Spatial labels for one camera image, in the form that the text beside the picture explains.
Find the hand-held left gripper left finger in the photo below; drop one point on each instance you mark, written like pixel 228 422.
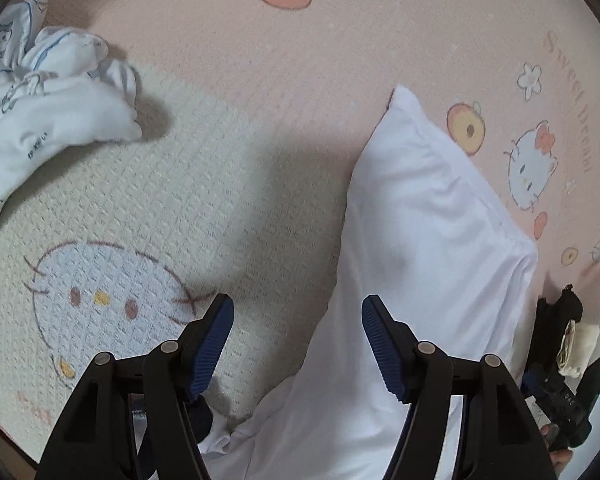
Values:
pixel 211 345

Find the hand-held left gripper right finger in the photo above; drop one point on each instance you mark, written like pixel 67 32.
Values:
pixel 380 342

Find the white t-shirt with navy trim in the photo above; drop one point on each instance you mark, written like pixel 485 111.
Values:
pixel 430 240

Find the person's right hand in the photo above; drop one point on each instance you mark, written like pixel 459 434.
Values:
pixel 562 462

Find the folded cream garment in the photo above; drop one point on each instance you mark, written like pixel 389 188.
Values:
pixel 580 347

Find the folded black garment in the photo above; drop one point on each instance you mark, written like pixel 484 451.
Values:
pixel 555 320

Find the pink cream cat print blanket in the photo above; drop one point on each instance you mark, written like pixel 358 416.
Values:
pixel 280 85

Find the small white cat print garment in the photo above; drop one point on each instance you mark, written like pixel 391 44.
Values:
pixel 55 125

